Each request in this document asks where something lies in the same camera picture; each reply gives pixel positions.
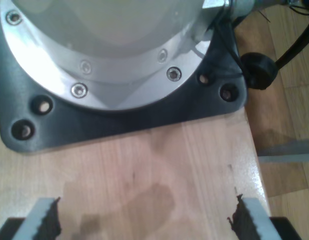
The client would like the black round cable knob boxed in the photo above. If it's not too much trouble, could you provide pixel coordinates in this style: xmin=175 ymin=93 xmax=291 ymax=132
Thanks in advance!
xmin=240 ymin=51 xmax=278 ymax=91

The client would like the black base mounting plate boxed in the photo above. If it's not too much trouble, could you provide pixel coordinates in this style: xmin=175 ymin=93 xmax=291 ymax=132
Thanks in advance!
xmin=0 ymin=0 xmax=248 ymax=156

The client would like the thin black wire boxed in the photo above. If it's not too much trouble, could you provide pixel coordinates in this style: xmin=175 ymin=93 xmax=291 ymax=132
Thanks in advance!
xmin=206 ymin=13 xmax=247 ymax=78

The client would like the thick black base cable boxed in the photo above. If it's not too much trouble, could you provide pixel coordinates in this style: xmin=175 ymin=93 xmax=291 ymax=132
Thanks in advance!
xmin=273 ymin=12 xmax=309 ymax=72

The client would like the grey metal bar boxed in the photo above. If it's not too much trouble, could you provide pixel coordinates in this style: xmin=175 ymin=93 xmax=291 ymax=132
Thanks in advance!
xmin=256 ymin=139 xmax=309 ymax=164

